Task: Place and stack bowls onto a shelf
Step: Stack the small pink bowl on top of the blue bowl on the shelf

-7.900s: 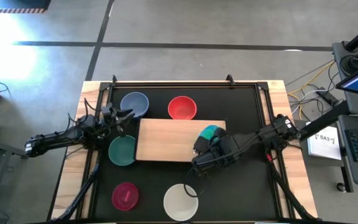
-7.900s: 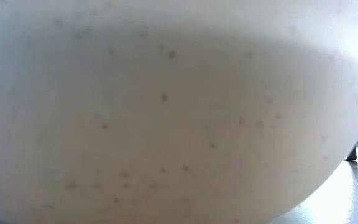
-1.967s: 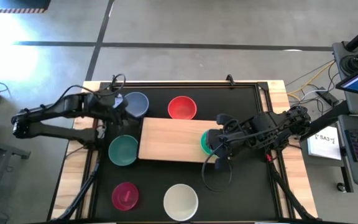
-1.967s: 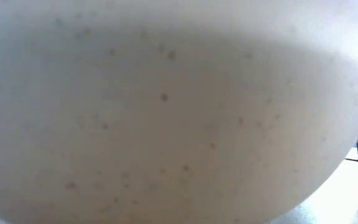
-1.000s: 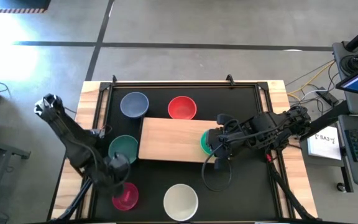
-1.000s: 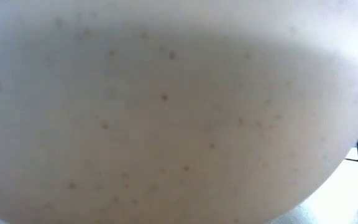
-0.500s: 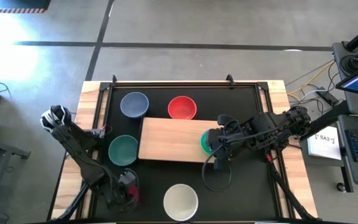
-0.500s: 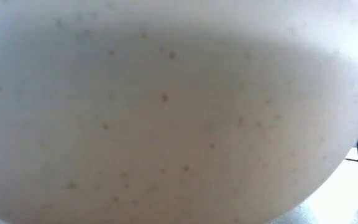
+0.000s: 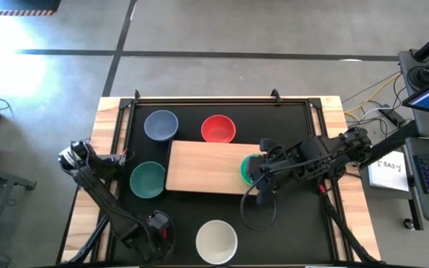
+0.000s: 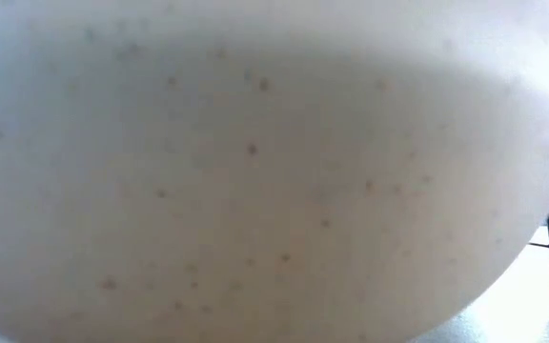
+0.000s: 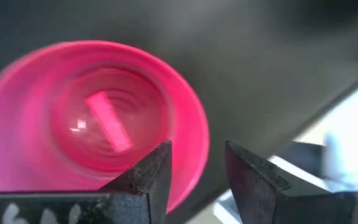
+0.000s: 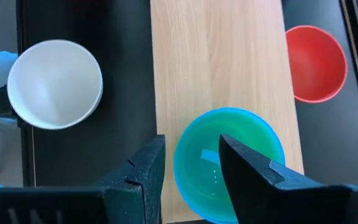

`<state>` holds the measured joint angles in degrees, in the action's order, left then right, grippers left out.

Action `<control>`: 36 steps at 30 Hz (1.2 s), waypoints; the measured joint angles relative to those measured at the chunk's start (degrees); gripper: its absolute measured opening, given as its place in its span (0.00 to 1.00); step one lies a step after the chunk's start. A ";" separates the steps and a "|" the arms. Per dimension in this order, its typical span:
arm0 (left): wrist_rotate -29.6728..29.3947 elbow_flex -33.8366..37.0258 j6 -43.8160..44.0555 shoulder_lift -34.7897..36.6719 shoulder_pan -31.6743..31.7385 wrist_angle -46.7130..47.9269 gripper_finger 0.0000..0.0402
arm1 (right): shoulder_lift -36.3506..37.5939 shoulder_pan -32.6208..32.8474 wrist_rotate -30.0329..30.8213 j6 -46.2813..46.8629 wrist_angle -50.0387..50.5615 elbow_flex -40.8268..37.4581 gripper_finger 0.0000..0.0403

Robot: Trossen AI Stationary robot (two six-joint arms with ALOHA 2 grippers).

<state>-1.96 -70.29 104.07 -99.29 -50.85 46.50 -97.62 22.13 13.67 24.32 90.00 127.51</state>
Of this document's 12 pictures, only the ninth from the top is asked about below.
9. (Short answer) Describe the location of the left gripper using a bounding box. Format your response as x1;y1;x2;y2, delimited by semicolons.
142;210;175;261

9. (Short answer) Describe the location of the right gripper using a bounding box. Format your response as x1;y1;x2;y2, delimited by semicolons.
247;138;276;206

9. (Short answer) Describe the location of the bright green bowl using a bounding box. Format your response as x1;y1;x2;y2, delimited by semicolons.
240;154;255;187

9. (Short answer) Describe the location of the red bowl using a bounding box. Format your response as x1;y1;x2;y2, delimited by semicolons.
200;114;237;144

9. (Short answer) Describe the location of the white speckled bowl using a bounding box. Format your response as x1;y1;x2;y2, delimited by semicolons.
195;219;239;266

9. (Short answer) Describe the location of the teal bowl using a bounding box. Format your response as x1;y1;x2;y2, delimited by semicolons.
129;161;167;200

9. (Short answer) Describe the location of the blue bowl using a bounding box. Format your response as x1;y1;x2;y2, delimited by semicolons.
143;109;180;143

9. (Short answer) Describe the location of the black table mat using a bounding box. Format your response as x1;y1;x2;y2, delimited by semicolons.
91;97;349;265
113;102;334;264

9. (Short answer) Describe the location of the white paper sheet SA3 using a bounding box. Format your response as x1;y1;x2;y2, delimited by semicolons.
367;150;411;193

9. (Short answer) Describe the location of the black slanted stand bar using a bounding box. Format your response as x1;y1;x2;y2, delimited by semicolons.
359;121;420;168

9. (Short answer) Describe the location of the black power strip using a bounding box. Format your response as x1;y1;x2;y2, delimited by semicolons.
380;106;409;127

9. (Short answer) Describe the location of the black mat with hazard stripe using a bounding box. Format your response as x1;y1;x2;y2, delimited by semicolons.
0;0;62;16

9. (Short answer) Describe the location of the black looped gripper cable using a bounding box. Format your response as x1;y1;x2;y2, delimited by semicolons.
239;178;277;232

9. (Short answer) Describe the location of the black diagonal frame strut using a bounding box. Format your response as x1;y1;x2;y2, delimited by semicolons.
322;193;381;265
60;214;111;266

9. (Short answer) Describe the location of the white cable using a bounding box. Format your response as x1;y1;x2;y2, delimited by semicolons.
359;106;387;120

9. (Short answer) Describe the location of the yellow cable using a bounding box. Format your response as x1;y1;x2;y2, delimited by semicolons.
344;72;404;115

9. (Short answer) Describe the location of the grey metal cart frame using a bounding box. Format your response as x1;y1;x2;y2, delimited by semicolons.
0;159;37;261

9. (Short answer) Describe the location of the coiled black cable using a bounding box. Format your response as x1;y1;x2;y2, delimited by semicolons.
407;65;429;89

